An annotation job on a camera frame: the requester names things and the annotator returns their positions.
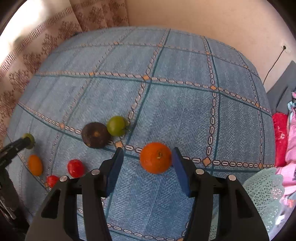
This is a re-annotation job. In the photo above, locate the black power cable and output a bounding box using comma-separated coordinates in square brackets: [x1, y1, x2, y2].
[263, 46, 287, 85]

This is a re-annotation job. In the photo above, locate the grey upholstered headboard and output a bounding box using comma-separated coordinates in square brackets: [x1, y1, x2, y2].
[267, 61, 296, 114]

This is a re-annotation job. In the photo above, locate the white wall socket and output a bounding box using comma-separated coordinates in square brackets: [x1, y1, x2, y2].
[281, 43, 291, 54]

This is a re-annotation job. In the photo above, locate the dark avocado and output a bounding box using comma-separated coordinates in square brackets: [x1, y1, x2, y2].
[81, 122, 111, 149]

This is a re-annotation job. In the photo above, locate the red tomato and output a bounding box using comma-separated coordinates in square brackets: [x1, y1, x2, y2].
[47, 175, 59, 188]
[67, 159, 85, 178]

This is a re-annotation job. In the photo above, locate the blue patterned bedspread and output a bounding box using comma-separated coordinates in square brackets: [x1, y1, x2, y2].
[4, 27, 275, 240]

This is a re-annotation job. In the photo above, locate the small orange mandarin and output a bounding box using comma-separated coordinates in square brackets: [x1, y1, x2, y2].
[139, 142, 172, 174]

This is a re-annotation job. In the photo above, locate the light blue lattice basket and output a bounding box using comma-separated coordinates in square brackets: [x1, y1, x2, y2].
[243, 168, 285, 232]

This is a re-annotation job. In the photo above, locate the pile of clothes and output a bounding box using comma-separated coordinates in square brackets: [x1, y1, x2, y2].
[276, 91, 296, 202]

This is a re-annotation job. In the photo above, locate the green lime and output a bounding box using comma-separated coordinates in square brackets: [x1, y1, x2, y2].
[23, 133, 35, 150]

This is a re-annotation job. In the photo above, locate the red floral cushion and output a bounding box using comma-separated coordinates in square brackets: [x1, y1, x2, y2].
[273, 113, 288, 167]

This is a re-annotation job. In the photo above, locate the beige patterned curtain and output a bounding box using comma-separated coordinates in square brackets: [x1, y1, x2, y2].
[1, 1, 128, 141]

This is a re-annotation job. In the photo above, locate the small green tomato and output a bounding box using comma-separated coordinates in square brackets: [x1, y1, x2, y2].
[107, 115, 128, 137]

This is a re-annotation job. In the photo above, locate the oval orange citrus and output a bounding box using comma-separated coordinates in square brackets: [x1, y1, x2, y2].
[28, 155, 43, 176]

